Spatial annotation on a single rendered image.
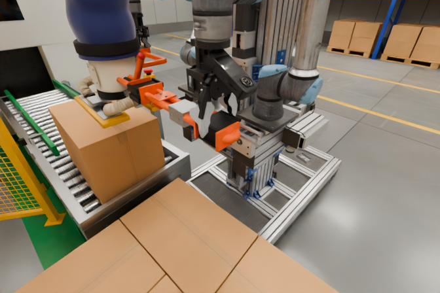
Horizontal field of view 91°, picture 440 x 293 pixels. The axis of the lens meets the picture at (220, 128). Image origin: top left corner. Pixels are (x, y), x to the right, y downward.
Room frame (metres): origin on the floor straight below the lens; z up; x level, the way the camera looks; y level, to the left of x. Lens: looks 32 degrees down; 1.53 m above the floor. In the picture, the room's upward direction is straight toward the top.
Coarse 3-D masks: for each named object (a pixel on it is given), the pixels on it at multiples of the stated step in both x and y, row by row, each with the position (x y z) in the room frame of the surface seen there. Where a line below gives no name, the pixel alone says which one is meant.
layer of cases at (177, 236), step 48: (192, 192) 0.89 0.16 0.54; (96, 240) 0.60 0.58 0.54; (144, 240) 0.60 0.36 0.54; (192, 240) 0.60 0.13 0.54; (240, 240) 0.60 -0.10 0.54; (48, 288) 0.40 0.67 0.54; (96, 288) 0.40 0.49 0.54; (144, 288) 0.40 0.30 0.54; (192, 288) 0.40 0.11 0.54; (240, 288) 0.40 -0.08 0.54; (288, 288) 0.40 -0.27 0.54
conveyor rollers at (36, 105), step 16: (32, 96) 2.30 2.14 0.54; (48, 96) 2.28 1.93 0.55; (64, 96) 2.30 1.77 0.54; (32, 112) 1.92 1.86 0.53; (48, 112) 1.89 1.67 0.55; (32, 128) 1.62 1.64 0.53; (48, 128) 1.63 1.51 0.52; (48, 160) 1.18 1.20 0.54; (64, 160) 1.18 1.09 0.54; (64, 176) 1.02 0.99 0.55; (80, 176) 1.02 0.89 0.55; (80, 192) 0.90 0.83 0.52; (96, 208) 0.80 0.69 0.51
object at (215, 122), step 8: (216, 112) 0.49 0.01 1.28; (216, 120) 0.45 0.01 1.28; (224, 120) 0.45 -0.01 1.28; (232, 120) 0.45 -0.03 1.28; (208, 128) 0.42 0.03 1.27; (216, 128) 0.41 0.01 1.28; (224, 128) 0.41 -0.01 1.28; (232, 128) 0.42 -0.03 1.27; (208, 136) 0.43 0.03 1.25; (216, 136) 0.39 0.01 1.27; (224, 136) 0.40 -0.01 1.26; (208, 144) 0.42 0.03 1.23; (216, 144) 0.39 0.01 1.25; (224, 144) 0.40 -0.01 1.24
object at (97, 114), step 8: (80, 96) 0.89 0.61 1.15; (88, 96) 0.85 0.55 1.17; (80, 104) 0.83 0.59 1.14; (88, 104) 0.81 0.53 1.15; (104, 104) 0.75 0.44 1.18; (88, 112) 0.76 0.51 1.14; (96, 112) 0.73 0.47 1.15; (120, 112) 0.73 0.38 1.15; (96, 120) 0.70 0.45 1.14; (104, 120) 0.68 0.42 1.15; (112, 120) 0.68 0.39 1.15; (120, 120) 0.70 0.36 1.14; (104, 128) 0.66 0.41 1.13
